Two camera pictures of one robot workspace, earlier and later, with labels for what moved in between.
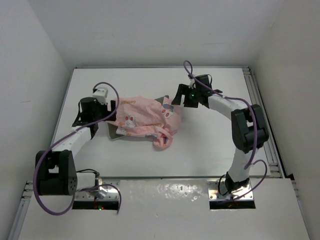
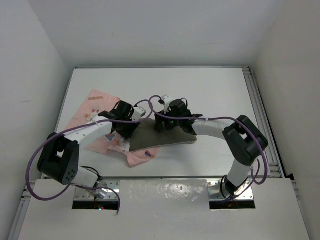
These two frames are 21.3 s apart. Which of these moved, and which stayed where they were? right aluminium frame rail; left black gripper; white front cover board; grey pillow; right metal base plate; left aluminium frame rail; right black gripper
Moved: left black gripper; right black gripper; grey pillow
Stayed: left aluminium frame rail; right metal base plate; right aluminium frame rail; white front cover board
